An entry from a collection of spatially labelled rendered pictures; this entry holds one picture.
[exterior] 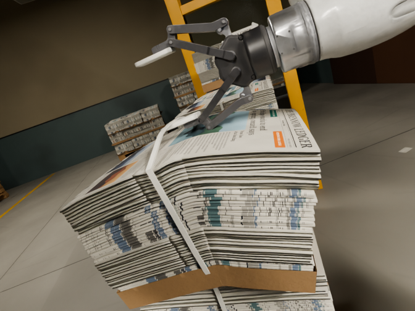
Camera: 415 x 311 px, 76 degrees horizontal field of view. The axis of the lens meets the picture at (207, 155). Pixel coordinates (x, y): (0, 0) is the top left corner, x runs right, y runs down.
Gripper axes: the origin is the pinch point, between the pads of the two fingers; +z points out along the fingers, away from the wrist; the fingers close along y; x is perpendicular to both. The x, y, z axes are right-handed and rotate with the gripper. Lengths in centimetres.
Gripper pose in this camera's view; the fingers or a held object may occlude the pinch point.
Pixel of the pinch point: (161, 92)
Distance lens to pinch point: 49.6
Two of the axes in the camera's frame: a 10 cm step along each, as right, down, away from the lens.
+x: 1.8, -3.7, 9.1
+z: -9.1, 2.8, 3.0
